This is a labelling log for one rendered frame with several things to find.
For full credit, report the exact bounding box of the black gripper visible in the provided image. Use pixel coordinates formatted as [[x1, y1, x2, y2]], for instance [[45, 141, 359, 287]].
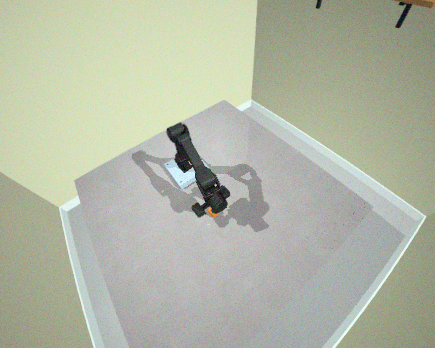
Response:
[[191, 185, 230, 218]]

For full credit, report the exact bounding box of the orange block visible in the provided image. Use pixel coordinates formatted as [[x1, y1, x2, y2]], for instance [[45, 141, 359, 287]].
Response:
[[208, 208, 219, 219]]

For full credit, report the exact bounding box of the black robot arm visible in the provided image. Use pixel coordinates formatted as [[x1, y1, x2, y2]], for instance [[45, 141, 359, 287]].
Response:
[[167, 123, 228, 214]]

